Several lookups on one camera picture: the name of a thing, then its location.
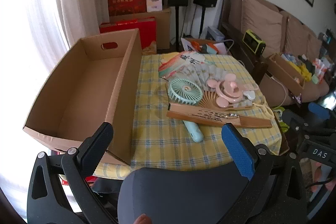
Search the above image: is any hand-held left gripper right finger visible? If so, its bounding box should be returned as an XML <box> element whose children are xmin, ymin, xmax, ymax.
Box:
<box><xmin>221</xmin><ymin>123</ymin><xmax>308</xmax><ymax>224</ymax></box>

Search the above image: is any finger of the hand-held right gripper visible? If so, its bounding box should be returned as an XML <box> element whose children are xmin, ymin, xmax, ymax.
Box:
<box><xmin>281</xmin><ymin>110</ymin><xmax>319</xmax><ymax>135</ymax></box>
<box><xmin>308</xmin><ymin>101</ymin><xmax>336</xmax><ymax>123</ymax></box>

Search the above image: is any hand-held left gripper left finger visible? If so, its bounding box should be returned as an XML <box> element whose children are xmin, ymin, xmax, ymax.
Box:
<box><xmin>28</xmin><ymin>122</ymin><xmax>114</xmax><ymax>224</ymax></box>

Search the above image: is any white heart-shaped object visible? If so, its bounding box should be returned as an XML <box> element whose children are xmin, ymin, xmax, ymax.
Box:
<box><xmin>243</xmin><ymin>90</ymin><xmax>256</xmax><ymax>102</ymax></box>

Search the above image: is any large cardboard box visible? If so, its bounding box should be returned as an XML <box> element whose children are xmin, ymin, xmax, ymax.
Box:
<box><xmin>22</xmin><ymin>28</ymin><xmax>143</xmax><ymax>165</ymax></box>

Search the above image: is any carved wooden fan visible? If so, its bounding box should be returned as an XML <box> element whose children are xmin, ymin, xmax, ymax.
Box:
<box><xmin>166</xmin><ymin>102</ymin><xmax>273</xmax><ymax>129</ymax></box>

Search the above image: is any pink mouse-ear handheld fan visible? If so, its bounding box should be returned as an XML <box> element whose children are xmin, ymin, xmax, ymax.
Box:
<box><xmin>206</xmin><ymin>73</ymin><xmax>259</xmax><ymax>108</ymax></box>

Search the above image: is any teal handheld electric fan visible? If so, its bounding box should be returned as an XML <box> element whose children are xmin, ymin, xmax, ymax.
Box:
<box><xmin>167</xmin><ymin>78</ymin><xmax>204</xmax><ymax>143</ymax></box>

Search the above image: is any round painted paper fan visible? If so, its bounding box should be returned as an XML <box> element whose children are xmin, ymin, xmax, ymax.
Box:
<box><xmin>158</xmin><ymin>51</ymin><xmax>214</xmax><ymax>78</ymax></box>

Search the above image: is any green cartoon toy case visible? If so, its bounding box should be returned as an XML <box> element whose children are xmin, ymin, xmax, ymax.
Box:
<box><xmin>272</xmin><ymin>106</ymin><xmax>290</xmax><ymax>133</ymax></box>

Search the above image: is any pile of assorted packets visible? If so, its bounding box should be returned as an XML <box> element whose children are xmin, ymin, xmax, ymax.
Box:
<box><xmin>282</xmin><ymin>52</ymin><xmax>336</xmax><ymax>84</ymax></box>

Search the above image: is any shallow cardboard tray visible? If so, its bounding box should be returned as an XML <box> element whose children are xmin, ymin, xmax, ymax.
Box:
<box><xmin>266</xmin><ymin>53</ymin><xmax>307</xmax><ymax>94</ymax></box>

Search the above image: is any brown sofa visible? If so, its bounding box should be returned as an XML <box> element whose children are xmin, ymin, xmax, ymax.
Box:
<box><xmin>218</xmin><ymin>0</ymin><xmax>336</xmax><ymax>106</ymax></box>

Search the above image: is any yellow checked tablecloth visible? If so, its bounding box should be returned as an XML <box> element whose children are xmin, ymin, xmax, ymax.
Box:
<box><xmin>93</xmin><ymin>52</ymin><xmax>282</xmax><ymax>178</ymax></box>

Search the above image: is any dark grey chair back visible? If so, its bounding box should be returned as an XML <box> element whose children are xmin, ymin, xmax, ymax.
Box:
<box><xmin>118</xmin><ymin>161</ymin><xmax>263</xmax><ymax>224</ymax></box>

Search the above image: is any green portable radio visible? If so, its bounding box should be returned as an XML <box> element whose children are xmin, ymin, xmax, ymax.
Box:
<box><xmin>242</xmin><ymin>29</ymin><xmax>266</xmax><ymax>53</ymax></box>

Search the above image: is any large tan cushion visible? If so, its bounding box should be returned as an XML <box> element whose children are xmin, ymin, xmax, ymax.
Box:
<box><xmin>240</xmin><ymin>0</ymin><xmax>284</xmax><ymax>51</ymax></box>

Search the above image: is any grey blue box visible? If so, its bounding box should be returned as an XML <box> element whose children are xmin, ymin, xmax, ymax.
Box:
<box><xmin>207</xmin><ymin>26</ymin><xmax>225</xmax><ymax>40</ymax></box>

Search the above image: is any small open cardboard box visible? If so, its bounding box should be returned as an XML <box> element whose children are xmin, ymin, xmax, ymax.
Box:
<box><xmin>181</xmin><ymin>36</ymin><xmax>232</xmax><ymax>56</ymax></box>

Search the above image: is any red gift box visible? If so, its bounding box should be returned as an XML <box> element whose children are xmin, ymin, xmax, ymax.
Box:
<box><xmin>99</xmin><ymin>17</ymin><xmax>157</xmax><ymax>54</ymax></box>

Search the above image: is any white curtain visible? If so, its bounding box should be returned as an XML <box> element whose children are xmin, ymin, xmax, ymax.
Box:
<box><xmin>0</xmin><ymin>0</ymin><xmax>111</xmax><ymax>119</ymax></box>

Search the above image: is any white charging cable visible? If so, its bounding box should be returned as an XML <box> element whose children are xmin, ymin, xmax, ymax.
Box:
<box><xmin>267</xmin><ymin>74</ymin><xmax>288</xmax><ymax>109</ymax></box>

